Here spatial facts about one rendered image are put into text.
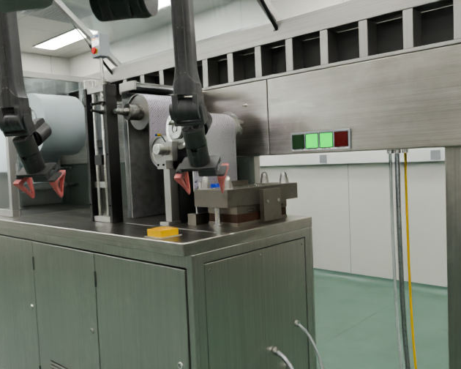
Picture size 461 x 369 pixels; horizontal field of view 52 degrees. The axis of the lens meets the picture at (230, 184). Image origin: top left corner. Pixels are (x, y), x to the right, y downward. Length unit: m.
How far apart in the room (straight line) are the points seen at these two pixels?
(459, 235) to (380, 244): 2.58
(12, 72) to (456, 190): 1.40
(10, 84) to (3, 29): 0.14
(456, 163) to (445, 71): 0.32
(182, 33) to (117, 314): 0.99
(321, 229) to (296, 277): 2.79
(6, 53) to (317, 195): 3.54
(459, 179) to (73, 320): 1.49
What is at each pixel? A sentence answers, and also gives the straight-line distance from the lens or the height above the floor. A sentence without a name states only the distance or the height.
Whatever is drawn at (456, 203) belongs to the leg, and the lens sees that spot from 1.74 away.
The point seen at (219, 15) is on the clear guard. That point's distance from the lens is 2.08.
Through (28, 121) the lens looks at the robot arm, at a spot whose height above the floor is 1.26.
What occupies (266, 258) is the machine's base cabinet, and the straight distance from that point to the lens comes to 1.64.
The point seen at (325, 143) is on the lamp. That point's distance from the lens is 1.74.
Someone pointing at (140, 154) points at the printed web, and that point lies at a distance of 2.05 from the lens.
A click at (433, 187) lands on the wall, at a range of 4.07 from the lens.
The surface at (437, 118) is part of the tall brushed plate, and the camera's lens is 1.59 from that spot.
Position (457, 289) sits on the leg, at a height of 0.66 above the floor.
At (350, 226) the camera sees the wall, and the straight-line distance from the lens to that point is 4.41.
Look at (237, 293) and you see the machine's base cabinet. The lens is 1.55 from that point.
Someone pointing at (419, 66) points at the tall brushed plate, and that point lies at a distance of 1.62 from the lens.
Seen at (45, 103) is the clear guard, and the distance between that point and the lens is 2.58.
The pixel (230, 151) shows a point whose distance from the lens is 1.86.
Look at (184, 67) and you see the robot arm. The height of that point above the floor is 1.36.
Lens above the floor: 1.13
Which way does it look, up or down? 3 degrees down
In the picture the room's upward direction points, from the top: 2 degrees counter-clockwise
